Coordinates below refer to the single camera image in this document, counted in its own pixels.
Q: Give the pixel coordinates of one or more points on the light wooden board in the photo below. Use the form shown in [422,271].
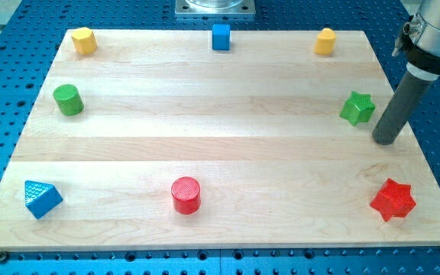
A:
[257,126]

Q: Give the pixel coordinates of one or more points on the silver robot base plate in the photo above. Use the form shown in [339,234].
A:
[199,8]

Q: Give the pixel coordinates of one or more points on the yellow hexagon block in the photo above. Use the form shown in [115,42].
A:
[84,40]

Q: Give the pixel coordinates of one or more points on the green cylinder block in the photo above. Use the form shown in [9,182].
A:
[68,99]

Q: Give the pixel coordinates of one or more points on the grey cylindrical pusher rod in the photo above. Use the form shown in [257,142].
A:
[405,99]

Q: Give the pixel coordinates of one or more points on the yellow heart block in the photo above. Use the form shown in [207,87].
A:
[325,41]

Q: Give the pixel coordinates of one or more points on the blue triangular prism block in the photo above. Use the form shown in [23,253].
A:
[40,198]

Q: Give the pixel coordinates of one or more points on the blue perforated metal table plate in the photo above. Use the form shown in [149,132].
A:
[30,36]

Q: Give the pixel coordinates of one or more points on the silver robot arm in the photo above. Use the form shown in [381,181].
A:
[419,38]

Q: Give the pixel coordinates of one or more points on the blue cube block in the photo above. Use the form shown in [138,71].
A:
[221,37]

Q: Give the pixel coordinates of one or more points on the green star block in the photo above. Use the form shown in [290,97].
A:
[357,108]

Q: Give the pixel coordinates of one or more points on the red star block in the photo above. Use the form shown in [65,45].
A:
[393,200]

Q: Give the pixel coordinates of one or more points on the red cylinder block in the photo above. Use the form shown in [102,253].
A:
[186,193]

